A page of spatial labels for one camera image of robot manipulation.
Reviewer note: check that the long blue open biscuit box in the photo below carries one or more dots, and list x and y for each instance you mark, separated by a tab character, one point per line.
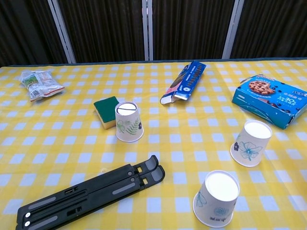
187	81

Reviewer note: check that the paper cup large blue flower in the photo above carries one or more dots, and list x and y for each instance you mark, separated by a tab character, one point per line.
251	143

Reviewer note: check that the dark ribbed screen panel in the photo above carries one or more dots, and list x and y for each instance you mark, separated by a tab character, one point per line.
103	28
273	26
24	31
192	28

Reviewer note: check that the white screen frame post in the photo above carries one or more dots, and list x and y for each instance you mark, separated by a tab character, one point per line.
145	28
231	31
61	31

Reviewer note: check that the green and yellow sponge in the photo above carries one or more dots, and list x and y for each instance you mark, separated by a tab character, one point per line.
105	107

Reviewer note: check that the paper cup green fern print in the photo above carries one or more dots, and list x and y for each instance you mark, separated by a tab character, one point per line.
128	127

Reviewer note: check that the paper cup blue round emblem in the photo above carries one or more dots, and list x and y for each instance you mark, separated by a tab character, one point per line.
216	198

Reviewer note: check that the blue chocolate cookie box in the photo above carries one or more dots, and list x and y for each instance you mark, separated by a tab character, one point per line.
263	100

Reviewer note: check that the black folding laptop stand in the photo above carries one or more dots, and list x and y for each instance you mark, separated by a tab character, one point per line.
84	198

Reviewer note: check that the yellow white checked tablecloth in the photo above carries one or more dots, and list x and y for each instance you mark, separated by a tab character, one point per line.
153	153

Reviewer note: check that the white green snack packet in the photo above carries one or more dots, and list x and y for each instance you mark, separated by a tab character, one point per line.
38	83

